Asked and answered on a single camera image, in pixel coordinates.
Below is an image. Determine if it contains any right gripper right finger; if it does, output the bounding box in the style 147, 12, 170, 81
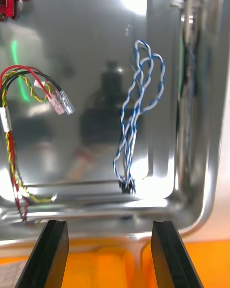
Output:
150, 220, 206, 288

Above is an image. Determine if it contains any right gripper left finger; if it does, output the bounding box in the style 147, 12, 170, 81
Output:
14, 219, 70, 288

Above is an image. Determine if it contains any yellow-orange plastic bin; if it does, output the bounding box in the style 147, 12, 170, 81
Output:
0, 238, 230, 288

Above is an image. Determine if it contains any steel tray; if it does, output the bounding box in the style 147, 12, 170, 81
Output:
0, 0, 228, 248

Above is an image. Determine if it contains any blue-white twisted wire harness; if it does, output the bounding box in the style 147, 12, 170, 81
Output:
113, 39, 166, 195

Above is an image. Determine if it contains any red black green-yellow wire harness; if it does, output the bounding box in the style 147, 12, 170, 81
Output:
0, 65, 76, 224

